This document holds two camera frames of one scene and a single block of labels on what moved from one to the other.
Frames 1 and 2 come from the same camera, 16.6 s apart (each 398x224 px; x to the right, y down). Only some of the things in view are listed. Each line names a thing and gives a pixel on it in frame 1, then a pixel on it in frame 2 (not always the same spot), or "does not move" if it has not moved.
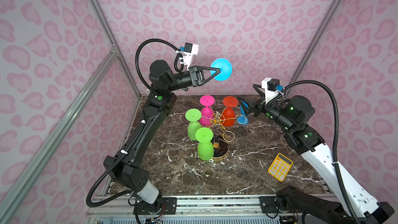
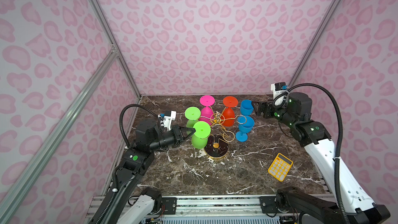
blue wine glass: [225, 67] to [245, 124]
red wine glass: [228, 116] does not move
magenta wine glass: [207, 117] does not move
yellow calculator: [280, 167] does not move
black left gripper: [196, 77] to [176, 134]
